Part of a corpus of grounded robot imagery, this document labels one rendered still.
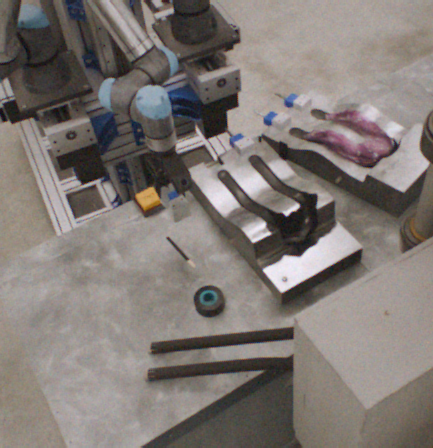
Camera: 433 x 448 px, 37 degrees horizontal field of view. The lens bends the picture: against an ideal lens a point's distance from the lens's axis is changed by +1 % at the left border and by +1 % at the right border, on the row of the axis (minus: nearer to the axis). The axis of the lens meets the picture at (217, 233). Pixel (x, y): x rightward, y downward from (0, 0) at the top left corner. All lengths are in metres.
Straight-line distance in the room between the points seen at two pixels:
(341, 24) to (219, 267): 2.52
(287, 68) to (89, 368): 2.44
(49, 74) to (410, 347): 1.44
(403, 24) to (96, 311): 2.84
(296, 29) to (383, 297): 3.19
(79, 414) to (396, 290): 0.93
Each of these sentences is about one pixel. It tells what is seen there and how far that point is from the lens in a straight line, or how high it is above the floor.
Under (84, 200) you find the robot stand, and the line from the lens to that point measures 2.84.
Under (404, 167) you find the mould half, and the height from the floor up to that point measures 0.91.
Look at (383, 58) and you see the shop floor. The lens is 3.79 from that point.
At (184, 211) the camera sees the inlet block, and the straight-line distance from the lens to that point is 1.74.
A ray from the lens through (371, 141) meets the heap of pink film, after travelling 1.95.
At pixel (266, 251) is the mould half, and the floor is 0.88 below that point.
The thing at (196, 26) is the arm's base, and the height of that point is 1.09.
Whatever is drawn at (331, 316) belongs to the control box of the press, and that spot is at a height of 1.47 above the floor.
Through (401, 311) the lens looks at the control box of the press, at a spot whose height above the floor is 1.47.
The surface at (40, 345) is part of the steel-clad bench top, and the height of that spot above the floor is 0.80.
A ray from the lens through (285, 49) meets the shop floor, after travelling 3.85.
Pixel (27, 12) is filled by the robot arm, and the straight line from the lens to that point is 1.97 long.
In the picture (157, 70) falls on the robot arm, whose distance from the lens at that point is 1.63.
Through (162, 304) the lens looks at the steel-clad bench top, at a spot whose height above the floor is 0.80.
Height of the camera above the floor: 2.23
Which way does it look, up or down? 51 degrees down
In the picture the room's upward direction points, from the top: 8 degrees counter-clockwise
